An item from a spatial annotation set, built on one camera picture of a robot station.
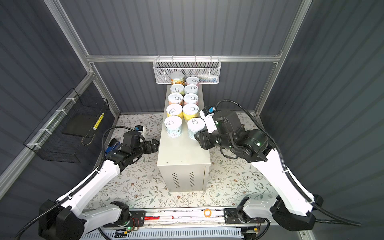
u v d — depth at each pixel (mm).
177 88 767
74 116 786
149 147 722
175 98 719
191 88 769
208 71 828
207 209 768
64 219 376
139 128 721
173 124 615
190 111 667
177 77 791
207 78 912
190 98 721
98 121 787
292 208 322
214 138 481
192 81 806
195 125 609
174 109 666
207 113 496
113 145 991
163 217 738
